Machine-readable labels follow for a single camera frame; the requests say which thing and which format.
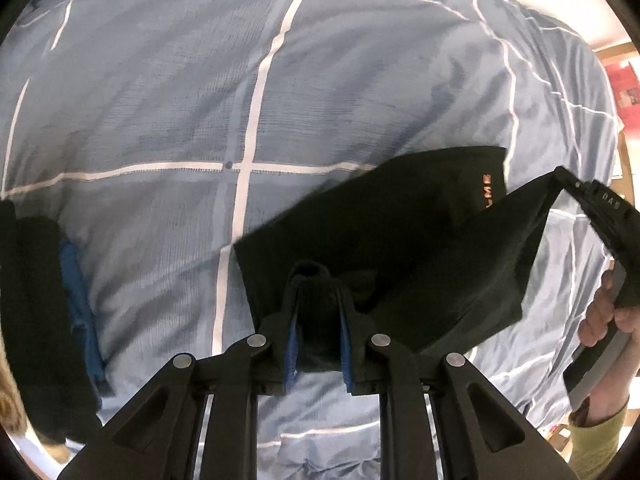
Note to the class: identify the red box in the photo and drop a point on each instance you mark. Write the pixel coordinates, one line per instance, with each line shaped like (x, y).
(625, 82)

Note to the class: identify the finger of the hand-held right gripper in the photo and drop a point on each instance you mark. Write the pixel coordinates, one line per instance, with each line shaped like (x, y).
(567, 182)

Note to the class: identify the black pants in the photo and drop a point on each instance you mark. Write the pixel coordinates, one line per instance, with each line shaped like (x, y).
(400, 240)

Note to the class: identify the person's right forearm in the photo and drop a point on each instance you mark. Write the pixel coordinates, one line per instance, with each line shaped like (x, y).
(600, 447)

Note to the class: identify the person's right hand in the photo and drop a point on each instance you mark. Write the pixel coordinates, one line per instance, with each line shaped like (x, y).
(597, 320)

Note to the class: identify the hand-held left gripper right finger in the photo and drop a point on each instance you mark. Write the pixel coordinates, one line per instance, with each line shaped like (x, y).
(346, 360)

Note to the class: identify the dark navy folded garment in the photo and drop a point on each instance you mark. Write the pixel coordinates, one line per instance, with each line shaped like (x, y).
(35, 310)

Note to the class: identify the blue checked duvet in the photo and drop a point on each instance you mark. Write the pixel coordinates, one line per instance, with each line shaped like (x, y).
(150, 110)

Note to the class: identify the blue folded garment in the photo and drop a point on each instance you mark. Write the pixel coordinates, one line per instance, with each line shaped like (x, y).
(80, 310)

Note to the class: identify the wooden bed frame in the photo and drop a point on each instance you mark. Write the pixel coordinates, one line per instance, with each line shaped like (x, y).
(621, 155)

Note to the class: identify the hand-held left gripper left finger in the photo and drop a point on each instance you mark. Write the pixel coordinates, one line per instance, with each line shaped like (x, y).
(291, 355)

